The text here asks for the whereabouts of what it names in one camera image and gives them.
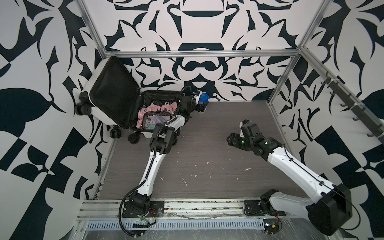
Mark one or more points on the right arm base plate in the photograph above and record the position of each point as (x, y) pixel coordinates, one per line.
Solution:
(260, 207)

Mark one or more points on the white suitcase black lining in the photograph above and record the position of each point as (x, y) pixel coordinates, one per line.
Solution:
(114, 97)

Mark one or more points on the clear bottle blue cap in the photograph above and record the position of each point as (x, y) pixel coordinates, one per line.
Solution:
(202, 103)

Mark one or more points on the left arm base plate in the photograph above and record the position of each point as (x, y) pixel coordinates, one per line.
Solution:
(149, 209)

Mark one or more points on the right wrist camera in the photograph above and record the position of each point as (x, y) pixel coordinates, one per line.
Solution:
(244, 122)

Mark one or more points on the pink patterned shorts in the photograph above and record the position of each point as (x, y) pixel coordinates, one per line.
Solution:
(169, 108)

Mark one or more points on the small green circuit board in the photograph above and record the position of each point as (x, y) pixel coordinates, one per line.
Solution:
(272, 227)

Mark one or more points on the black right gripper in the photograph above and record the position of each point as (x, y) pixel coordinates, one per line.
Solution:
(233, 139)

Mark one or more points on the black wall hook rack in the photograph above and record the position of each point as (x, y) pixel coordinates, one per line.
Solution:
(351, 102)

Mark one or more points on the clear toiletry pouch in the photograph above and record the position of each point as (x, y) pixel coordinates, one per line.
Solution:
(151, 119)

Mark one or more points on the aluminium frame rail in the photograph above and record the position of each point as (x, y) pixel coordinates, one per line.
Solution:
(203, 53)

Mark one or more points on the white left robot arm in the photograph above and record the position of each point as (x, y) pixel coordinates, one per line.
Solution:
(164, 137)

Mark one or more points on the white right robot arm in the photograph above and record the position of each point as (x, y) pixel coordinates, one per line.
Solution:
(327, 206)

